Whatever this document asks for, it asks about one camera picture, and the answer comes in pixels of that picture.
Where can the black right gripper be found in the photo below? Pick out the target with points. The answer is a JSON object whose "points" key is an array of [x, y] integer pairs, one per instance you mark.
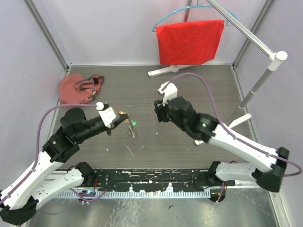
{"points": [[160, 110]]}

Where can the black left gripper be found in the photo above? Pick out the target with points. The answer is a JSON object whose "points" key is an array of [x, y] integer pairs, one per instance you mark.
{"points": [[123, 116]]}

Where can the large keyring with yellow grip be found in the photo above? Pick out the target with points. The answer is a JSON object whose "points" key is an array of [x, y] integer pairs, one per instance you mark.
{"points": [[131, 130]]}

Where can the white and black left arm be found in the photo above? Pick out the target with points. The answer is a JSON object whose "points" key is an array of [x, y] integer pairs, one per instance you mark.
{"points": [[20, 202]]}

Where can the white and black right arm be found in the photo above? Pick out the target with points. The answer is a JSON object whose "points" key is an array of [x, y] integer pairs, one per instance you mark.
{"points": [[264, 166]]}

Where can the crumpled dusty red garment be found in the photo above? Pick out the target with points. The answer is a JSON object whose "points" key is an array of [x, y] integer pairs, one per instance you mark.
{"points": [[75, 89]]}

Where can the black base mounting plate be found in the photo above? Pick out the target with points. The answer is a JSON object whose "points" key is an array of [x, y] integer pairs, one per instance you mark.
{"points": [[153, 180]]}

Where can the red cloth on hanger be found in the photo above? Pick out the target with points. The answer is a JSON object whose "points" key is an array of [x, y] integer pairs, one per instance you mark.
{"points": [[189, 43]]}

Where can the teal clothes hanger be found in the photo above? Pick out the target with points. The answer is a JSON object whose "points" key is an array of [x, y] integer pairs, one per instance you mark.
{"points": [[190, 13]]}

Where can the white garment rack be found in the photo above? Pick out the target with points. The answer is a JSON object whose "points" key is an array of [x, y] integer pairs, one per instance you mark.
{"points": [[276, 58]]}

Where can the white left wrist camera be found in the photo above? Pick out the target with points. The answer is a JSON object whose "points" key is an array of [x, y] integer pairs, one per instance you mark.
{"points": [[108, 114]]}

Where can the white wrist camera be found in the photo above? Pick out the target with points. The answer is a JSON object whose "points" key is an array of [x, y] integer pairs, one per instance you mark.
{"points": [[108, 114], [168, 91]]}

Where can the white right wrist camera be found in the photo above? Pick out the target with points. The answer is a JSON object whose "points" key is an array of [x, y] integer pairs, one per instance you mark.
{"points": [[168, 91]]}

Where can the slotted grey cable duct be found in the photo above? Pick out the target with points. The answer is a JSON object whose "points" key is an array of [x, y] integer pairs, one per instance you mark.
{"points": [[138, 195]]}

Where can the aluminium frame post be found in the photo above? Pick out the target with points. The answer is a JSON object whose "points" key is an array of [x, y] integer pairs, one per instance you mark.
{"points": [[42, 25]]}

